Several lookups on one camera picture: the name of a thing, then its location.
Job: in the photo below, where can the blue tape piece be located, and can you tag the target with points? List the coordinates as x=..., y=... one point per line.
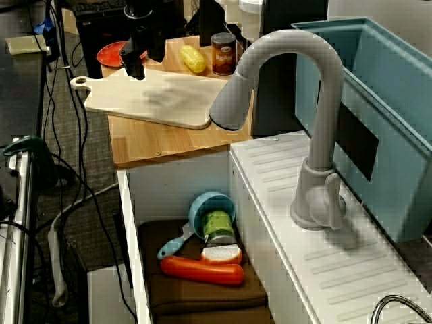
x=44, y=25

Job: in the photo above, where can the green toy can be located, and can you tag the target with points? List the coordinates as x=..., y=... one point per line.
x=217, y=224

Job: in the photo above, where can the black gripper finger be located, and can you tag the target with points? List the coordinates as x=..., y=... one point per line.
x=136, y=69

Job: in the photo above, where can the orange beans can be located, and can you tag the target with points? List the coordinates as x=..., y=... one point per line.
x=223, y=54

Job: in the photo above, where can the orange toy carrot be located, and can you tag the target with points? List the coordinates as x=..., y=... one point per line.
x=202, y=270

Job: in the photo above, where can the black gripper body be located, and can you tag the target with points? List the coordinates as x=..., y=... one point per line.
x=138, y=37

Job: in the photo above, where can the beige paper note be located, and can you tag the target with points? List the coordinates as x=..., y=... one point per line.
x=25, y=44

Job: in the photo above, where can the black upright panel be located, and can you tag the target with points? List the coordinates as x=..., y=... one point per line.
x=276, y=84

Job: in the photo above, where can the black rectangular plate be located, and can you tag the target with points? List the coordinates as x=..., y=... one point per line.
x=357, y=141

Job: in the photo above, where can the dark desk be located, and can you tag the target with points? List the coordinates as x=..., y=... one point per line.
x=20, y=84

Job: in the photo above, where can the green metal clamp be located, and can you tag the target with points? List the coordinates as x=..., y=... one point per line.
x=33, y=145

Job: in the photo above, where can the black box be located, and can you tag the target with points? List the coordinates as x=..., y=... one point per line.
x=94, y=27

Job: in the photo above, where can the light blue bowl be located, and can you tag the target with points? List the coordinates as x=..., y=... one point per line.
x=199, y=206

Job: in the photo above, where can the yellow toy corn cob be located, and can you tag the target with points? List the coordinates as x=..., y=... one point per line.
x=192, y=59

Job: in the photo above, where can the white toy sink unit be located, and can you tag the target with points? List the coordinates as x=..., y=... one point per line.
x=287, y=162

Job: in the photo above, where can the light wooden cutting board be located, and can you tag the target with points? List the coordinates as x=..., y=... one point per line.
x=135, y=98

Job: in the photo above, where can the brown cloth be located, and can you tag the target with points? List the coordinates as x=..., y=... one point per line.
x=202, y=300

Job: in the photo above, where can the aluminium frame rail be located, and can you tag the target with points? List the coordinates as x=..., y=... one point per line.
x=20, y=236

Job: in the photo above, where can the grey toy faucet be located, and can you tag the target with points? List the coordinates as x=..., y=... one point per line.
x=325, y=118

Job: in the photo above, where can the white and orange toy slice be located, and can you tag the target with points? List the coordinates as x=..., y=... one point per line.
x=221, y=253

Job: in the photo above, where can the red plate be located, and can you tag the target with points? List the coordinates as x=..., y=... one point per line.
x=108, y=54

